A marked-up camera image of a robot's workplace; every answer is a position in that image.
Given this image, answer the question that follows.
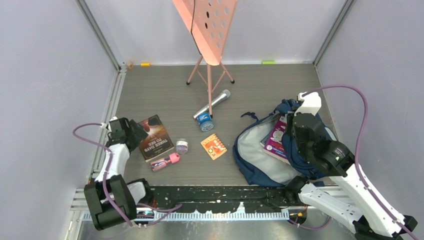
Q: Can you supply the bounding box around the Three Days to See book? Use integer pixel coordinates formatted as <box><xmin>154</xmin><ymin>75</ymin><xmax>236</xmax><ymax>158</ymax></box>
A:
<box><xmin>138</xmin><ymin>114</ymin><xmax>175</xmax><ymax>162</ymax></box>

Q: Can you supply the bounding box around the purple Treehouse book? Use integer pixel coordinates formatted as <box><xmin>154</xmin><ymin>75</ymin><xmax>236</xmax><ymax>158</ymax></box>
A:
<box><xmin>262</xmin><ymin>115</ymin><xmax>290</xmax><ymax>165</ymax></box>

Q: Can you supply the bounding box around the navy blue student backpack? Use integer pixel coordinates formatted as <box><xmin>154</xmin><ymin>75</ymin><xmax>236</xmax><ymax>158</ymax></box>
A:
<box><xmin>232</xmin><ymin>99</ymin><xmax>325</xmax><ymax>187</ymax></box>

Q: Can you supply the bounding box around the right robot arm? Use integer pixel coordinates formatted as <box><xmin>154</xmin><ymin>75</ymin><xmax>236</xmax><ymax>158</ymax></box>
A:
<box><xmin>284</xmin><ymin>112</ymin><xmax>418</xmax><ymax>240</ymax></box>

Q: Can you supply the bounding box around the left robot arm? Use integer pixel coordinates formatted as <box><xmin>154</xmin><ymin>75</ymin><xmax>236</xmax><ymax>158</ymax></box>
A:
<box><xmin>73</xmin><ymin>117</ymin><xmax>154</xmax><ymax>231</ymax></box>

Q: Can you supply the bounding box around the small purple glitter jar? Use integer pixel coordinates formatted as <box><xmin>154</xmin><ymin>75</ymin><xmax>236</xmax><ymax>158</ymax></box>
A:
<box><xmin>175</xmin><ymin>138</ymin><xmax>189</xmax><ymax>155</ymax></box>

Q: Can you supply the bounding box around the small wooden block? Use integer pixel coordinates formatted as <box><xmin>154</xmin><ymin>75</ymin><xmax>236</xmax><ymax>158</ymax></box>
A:
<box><xmin>125</xmin><ymin>61</ymin><xmax>134</xmax><ymax>70</ymax></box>

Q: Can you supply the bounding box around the green tape piece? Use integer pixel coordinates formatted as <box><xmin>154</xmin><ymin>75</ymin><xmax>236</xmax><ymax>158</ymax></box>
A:
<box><xmin>261</xmin><ymin>60</ymin><xmax>276</xmax><ymax>65</ymax></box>

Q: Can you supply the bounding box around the silver microphone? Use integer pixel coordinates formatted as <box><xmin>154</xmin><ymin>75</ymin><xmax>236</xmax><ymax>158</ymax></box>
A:
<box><xmin>192</xmin><ymin>89</ymin><xmax>231</xmax><ymax>119</ymax></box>

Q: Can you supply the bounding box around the pink music stand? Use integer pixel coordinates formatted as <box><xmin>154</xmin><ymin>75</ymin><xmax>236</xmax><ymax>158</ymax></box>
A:
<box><xmin>172</xmin><ymin>0</ymin><xmax>238</xmax><ymax>117</ymax></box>

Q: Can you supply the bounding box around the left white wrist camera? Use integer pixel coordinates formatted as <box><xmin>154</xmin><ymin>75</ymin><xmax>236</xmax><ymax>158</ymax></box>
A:
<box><xmin>100</xmin><ymin>116</ymin><xmax>118</xmax><ymax>131</ymax></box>

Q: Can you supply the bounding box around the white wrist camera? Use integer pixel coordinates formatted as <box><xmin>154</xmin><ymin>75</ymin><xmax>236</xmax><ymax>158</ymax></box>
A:
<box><xmin>100</xmin><ymin>116</ymin><xmax>118</xmax><ymax>131</ymax></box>
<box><xmin>294</xmin><ymin>92</ymin><xmax>322</xmax><ymax>116</ymax></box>

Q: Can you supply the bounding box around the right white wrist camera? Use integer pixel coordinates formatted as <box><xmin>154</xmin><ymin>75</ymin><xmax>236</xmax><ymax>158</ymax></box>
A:
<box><xmin>294</xmin><ymin>92</ymin><xmax>322</xmax><ymax>116</ymax></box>

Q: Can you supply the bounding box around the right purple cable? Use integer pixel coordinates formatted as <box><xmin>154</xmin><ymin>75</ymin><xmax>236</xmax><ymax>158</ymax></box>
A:
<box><xmin>301</xmin><ymin>84</ymin><xmax>422</xmax><ymax>240</ymax></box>

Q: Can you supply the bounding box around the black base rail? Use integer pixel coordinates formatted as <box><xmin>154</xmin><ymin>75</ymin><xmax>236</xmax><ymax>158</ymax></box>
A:
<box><xmin>136</xmin><ymin>185</ymin><xmax>307</xmax><ymax>214</ymax></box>

